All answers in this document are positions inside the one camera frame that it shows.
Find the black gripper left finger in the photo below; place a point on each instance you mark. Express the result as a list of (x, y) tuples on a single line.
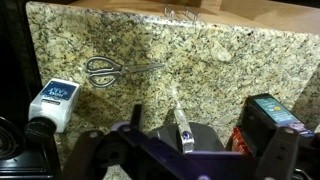
[(88, 153)]

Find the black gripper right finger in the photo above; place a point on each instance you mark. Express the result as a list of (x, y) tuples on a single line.
[(281, 153)]

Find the red box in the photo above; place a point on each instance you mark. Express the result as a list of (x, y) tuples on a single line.
[(240, 143)]

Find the white bottle with blue label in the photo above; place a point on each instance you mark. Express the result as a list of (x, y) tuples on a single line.
[(56, 103)]

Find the grey metal scissors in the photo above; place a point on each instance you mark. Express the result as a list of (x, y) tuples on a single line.
[(115, 70)]

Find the black electric stove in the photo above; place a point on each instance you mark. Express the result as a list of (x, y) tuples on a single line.
[(13, 66)]

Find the light wood base cabinet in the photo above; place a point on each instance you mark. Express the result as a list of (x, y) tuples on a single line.
[(250, 13)]

